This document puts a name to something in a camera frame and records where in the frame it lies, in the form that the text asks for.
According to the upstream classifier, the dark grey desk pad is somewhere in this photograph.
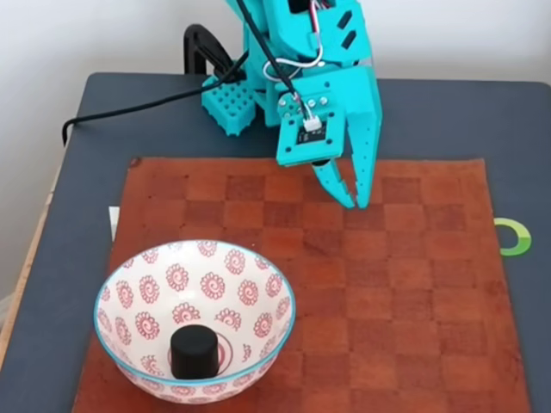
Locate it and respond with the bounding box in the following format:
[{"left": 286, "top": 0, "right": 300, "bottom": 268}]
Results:
[{"left": 0, "top": 71, "right": 551, "bottom": 413}]

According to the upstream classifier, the black table clamp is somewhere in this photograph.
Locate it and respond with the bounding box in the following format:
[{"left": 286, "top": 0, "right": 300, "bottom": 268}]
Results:
[{"left": 183, "top": 23, "right": 249, "bottom": 85}]

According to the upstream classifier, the red floral bowl blue rim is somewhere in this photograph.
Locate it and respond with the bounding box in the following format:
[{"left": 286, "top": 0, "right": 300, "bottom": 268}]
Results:
[{"left": 93, "top": 239, "right": 297, "bottom": 405}]

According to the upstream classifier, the green ring sticker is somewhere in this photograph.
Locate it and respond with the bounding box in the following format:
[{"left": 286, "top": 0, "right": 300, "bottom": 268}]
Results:
[{"left": 493, "top": 218, "right": 533, "bottom": 258}]

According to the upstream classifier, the black cylinder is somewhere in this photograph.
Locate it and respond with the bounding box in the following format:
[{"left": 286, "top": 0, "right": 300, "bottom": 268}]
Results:
[{"left": 170, "top": 325, "right": 220, "bottom": 380}]

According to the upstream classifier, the turquoise camera mount with board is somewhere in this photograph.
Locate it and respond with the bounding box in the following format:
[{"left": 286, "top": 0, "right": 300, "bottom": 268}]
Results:
[{"left": 275, "top": 115, "right": 345, "bottom": 169}]

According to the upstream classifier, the brown checkered leather mat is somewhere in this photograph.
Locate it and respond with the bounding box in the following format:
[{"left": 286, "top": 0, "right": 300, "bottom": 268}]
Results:
[{"left": 71, "top": 157, "right": 533, "bottom": 413}]

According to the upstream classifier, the white and red wire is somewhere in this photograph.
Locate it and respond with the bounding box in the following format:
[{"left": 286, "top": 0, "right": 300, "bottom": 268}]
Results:
[{"left": 263, "top": 0, "right": 337, "bottom": 83}]

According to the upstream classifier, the black cable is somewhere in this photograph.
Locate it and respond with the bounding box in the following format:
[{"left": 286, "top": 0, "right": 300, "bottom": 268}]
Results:
[
  {"left": 235, "top": 0, "right": 311, "bottom": 120},
  {"left": 62, "top": 51, "right": 251, "bottom": 147}
]

